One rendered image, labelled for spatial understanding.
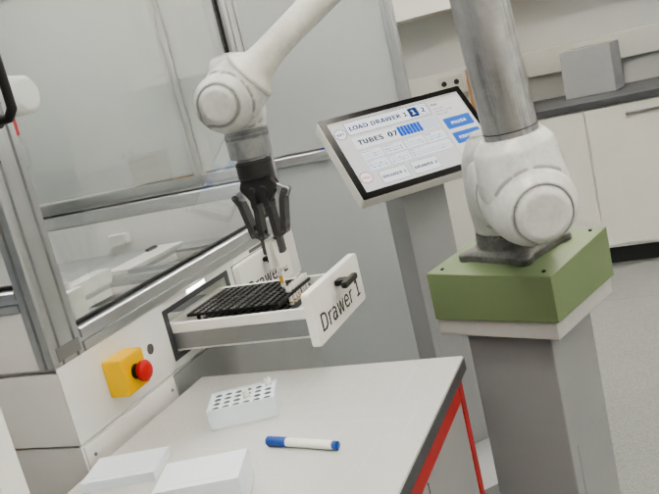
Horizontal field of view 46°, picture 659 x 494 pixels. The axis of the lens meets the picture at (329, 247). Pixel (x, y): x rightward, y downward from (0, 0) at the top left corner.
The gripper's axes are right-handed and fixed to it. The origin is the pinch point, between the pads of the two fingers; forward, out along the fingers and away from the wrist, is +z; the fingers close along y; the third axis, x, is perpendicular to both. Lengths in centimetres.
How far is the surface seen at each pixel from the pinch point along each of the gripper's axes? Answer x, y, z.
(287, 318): 10.0, -4.5, 11.1
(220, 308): 4.7, 13.5, 9.1
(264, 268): -32.6, 21.2, 10.8
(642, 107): -288, -74, 16
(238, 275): -19.5, 21.5, 8.7
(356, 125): -85, 7, -17
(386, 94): -160, 18, -22
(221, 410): 32.2, 1.2, 19.6
